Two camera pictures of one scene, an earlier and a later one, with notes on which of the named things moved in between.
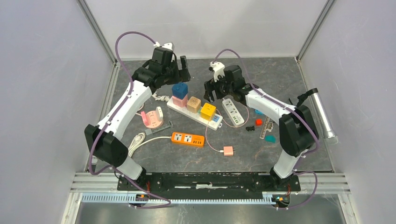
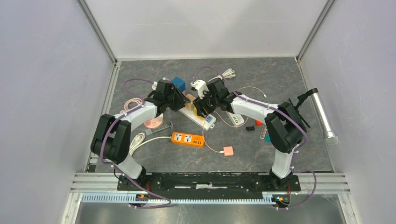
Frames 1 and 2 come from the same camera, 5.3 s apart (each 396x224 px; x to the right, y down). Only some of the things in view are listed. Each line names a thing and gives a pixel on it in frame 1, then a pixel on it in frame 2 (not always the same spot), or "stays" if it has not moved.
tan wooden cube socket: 194,104 stays
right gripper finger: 209,86 → 201,111
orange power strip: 187,139 stays
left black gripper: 183,74 → 181,100
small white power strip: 232,113 stays
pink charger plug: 228,150 stays
